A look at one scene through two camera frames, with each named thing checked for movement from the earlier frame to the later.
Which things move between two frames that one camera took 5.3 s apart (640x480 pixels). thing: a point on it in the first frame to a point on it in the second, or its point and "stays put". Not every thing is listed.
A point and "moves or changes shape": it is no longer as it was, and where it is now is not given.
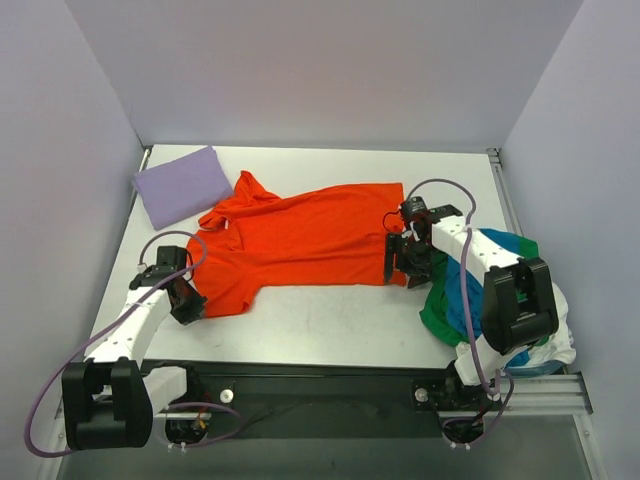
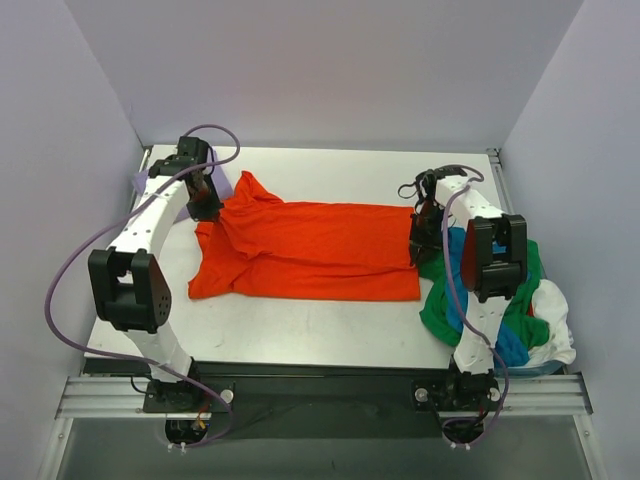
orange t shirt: (335, 237) moves or changes shape
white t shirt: (560, 346) stays put
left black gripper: (187, 305) to (203, 205)
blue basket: (550, 368) stays put
